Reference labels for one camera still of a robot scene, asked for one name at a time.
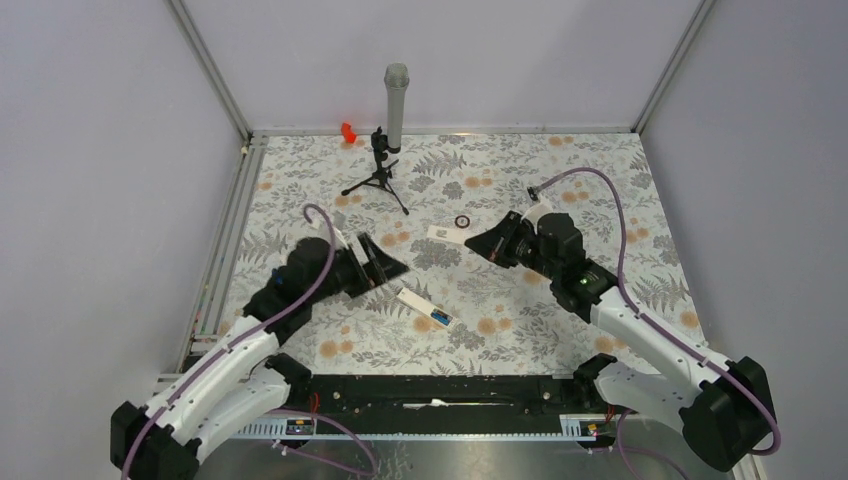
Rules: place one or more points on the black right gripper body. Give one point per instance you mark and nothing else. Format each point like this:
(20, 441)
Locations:
(527, 247)

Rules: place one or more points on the black microphone stand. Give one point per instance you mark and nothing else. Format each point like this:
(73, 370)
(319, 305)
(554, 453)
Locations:
(381, 176)

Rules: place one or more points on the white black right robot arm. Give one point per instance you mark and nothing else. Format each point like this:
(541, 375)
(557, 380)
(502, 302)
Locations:
(722, 408)

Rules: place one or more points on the orange plastic clip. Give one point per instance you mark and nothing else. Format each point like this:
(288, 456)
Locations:
(348, 133)

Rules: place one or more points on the white remote battery cover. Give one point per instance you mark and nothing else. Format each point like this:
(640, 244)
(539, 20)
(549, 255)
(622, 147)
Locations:
(448, 235)

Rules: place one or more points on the grey microphone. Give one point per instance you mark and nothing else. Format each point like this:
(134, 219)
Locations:
(396, 81)

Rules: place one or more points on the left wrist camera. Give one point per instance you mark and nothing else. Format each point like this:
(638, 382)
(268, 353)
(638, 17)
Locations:
(331, 230)

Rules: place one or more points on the brown poker chip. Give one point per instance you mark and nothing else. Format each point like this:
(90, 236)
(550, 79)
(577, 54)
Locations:
(462, 221)

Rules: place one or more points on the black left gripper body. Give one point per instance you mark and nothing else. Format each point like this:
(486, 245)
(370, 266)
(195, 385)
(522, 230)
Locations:
(348, 275)

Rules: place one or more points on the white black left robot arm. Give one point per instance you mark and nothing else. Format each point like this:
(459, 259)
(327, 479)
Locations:
(243, 375)

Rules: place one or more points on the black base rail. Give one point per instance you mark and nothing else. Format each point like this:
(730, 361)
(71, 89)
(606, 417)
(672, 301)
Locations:
(437, 404)

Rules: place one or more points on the slotted grey cable duct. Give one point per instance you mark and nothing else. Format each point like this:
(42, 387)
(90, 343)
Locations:
(557, 428)

